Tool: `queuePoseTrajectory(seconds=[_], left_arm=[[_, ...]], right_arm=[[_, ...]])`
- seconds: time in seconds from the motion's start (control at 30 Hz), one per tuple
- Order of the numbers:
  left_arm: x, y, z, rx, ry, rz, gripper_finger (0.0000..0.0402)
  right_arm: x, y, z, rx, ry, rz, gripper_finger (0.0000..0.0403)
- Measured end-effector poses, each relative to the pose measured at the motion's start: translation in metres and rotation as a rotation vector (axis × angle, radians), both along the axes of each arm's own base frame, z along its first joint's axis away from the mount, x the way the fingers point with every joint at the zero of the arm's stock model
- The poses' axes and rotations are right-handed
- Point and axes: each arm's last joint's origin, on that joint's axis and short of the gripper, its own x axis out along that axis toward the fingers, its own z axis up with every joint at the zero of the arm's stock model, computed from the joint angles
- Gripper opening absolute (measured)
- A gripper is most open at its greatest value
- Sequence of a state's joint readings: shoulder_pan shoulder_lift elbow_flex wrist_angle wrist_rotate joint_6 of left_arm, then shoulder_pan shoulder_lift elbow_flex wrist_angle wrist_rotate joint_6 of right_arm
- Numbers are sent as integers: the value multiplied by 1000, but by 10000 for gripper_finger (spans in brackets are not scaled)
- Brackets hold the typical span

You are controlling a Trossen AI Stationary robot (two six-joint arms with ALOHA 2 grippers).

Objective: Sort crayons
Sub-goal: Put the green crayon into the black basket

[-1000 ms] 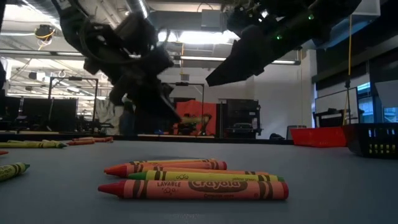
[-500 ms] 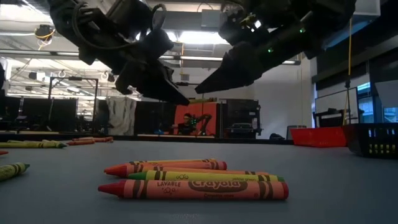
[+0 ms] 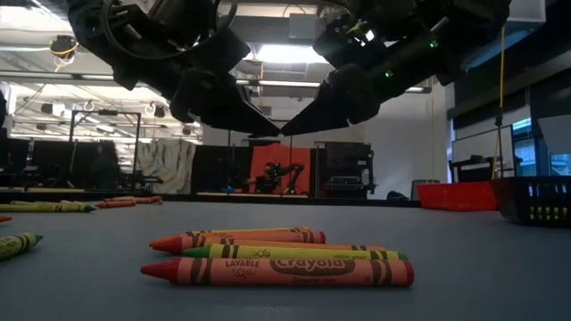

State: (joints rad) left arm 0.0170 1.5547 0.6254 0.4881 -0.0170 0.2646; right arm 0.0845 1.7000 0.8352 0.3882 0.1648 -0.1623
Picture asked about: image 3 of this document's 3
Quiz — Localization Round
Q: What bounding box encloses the red crayon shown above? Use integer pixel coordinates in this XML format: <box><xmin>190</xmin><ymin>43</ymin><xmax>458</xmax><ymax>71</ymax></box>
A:
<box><xmin>102</xmin><ymin>194</ymin><xmax>163</xmax><ymax>206</ymax></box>
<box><xmin>139</xmin><ymin>257</ymin><xmax>416</xmax><ymax>288</ymax></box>

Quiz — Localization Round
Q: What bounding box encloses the grey panel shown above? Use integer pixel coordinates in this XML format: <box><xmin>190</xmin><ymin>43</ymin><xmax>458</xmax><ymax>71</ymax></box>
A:
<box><xmin>410</xmin><ymin>178</ymin><xmax>442</xmax><ymax>202</ymax></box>

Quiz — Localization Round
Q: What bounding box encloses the grey ceiling box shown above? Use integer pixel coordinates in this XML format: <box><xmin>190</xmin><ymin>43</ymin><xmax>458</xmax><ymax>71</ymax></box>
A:
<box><xmin>287</xmin><ymin>12</ymin><xmax>321</xmax><ymax>45</ymax></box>

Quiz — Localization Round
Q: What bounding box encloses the black partition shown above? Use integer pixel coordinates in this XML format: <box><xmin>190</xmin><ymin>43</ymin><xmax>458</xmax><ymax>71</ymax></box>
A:
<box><xmin>0</xmin><ymin>136</ymin><xmax>113</xmax><ymax>191</ymax></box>
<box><xmin>190</xmin><ymin>144</ymin><xmax>253</xmax><ymax>195</ymax></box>

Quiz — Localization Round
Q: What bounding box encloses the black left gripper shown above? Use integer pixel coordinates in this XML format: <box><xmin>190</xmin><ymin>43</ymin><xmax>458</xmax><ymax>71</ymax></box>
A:
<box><xmin>109</xmin><ymin>0</ymin><xmax>281</xmax><ymax>137</ymax></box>

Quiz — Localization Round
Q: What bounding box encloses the blue window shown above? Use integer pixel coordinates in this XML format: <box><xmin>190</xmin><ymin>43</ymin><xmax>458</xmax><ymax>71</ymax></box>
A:
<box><xmin>511</xmin><ymin>116</ymin><xmax>536</xmax><ymax>178</ymax></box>

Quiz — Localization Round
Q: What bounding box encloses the dark equipment desk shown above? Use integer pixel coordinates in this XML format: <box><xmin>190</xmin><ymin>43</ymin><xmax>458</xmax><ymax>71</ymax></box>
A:
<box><xmin>449</xmin><ymin>153</ymin><xmax>524</xmax><ymax>184</ymax></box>

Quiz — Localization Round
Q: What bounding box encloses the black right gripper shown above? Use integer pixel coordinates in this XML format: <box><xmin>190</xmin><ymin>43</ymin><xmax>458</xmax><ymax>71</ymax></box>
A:
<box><xmin>281</xmin><ymin>0</ymin><xmax>451</xmax><ymax>137</ymax></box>

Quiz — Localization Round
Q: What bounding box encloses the black shelf cabinet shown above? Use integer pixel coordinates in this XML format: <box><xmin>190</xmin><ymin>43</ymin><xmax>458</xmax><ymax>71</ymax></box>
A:
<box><xmin>317</xmin><ymin>140</ymin><xmax>378</xmax><ymax>200</ymax></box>

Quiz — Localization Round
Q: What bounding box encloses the black frame stand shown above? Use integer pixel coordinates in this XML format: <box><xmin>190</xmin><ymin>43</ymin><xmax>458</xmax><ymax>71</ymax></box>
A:
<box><xmin>227</xmin><ymin>116</ymin><xmax>295</xmax><ymax>197</ymax></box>
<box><xmin>68</xmin><ymin>108</ymin><xmax>143</xmax><ymax>179</ymax></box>

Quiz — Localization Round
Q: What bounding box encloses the black aluminium table frame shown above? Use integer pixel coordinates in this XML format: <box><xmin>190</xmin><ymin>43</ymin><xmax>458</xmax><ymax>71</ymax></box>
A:
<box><xmin>0</xmin><ymin>188</ymin><xmax>423</xmax><ymax>209</ymax></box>

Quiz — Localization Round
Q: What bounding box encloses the whiteboard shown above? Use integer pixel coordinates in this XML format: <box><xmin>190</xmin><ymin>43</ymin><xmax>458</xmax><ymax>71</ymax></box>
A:
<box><xmin>450</xmin><ymin>123</ymin><xmax>517</xmax><ymax>183</ymax></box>

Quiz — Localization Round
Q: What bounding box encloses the yellow hanging cable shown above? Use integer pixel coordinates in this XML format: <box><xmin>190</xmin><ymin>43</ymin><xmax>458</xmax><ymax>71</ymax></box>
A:
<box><xmin>490</xmin><ymin>21</ymin><xmax>507</xmax><ymax>181</ymax></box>

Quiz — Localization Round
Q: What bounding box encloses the white patterned sheet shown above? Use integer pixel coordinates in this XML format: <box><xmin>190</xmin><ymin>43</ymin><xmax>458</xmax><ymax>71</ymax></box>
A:
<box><xmin>135</xmin><ymin>137</ymin><xmax>198</xmax><ymax>195</ymax></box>

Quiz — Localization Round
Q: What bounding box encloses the blue-grey table mat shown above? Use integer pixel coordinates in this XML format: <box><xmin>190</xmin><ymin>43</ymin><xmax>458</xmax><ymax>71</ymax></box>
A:
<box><xmin>0</xmin><ymin>199</ymin><xmax>571</xmax><ymax>321</ymax></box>

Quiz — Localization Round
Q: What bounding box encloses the red plastic basket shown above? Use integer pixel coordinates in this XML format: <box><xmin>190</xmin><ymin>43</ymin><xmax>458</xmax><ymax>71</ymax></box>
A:
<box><xmin>416</xmin><ymin>179</ymin><xmax>500</xmax><ymax>212</ymax></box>

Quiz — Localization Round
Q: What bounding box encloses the orange cloth panel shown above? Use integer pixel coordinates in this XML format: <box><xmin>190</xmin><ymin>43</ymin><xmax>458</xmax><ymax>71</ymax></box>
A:
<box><xmin>249</xmin><ymin>142</ymin><xmax>312</xmax><ymax>183</ymax></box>

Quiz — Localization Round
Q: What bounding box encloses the person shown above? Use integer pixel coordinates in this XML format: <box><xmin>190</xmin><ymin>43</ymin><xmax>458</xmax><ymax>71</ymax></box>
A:
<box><xmin>247</xmin><ymin>162</ymin><xmax>281</xmax><ymax>195</ymax></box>

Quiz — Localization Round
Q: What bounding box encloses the black plastic basket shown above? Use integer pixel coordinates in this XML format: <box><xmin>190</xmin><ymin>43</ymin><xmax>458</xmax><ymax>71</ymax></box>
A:
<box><xmin>492</xmin><ymin>175</ymin><xmax>571</xmax><ymax>230</ymax></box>

